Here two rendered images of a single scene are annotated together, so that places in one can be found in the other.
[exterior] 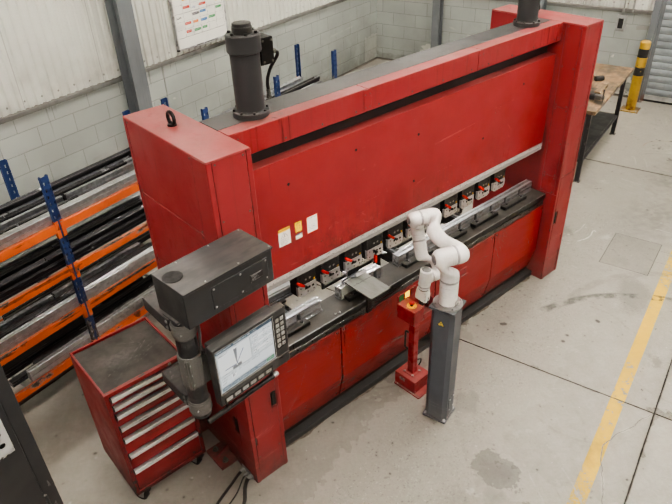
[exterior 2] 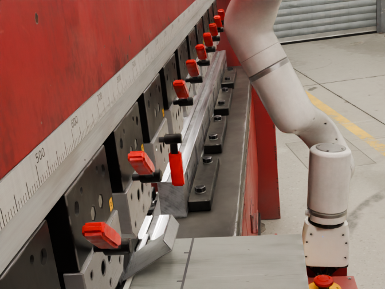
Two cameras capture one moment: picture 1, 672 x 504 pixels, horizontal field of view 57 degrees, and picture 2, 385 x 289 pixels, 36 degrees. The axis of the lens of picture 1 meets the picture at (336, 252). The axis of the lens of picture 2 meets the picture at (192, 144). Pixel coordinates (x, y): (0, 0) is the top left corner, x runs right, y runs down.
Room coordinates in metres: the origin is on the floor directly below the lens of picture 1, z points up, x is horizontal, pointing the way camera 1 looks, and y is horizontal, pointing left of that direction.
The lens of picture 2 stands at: (2.78, 0.35, 1.47)
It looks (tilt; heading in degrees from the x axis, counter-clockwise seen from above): 19 degrees down; 319
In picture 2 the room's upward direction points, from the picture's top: 6 degrees counter-clockwise
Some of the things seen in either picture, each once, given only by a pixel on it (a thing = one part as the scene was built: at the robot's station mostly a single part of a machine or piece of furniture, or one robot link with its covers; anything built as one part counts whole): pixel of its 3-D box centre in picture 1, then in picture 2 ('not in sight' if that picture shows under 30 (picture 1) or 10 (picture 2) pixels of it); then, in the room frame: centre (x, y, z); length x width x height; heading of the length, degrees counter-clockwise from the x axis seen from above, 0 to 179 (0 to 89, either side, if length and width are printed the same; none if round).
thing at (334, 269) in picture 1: (326, 267); (65, 235); (3.33, 0.06, 1.18); 0.15 x 0.09 x 0.17; 130
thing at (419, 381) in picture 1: (414, 378); not in sight; (3.41, -0.56, 0.06); 0.25 x 0.20 x 0.12; 42
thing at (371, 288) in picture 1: (367, 285); (220, 266); (3.37, -0.20, 1.00); 0.26 x 0.18 x 0.01; 40
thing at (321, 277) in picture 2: not in sight; (323, 285); (3.40, -0.51, 0.79); 0.04 x 0.04 x 0.04
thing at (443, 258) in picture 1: (446, 265); not in sight; (3.12, -0.67, 1.30); 0.19 x 0.12 x 0.24; 108
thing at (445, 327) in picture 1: (443, 360); not in sight; (3.13, -0.70, 0.50); 0.18 x 0.18 x 1.00; 55
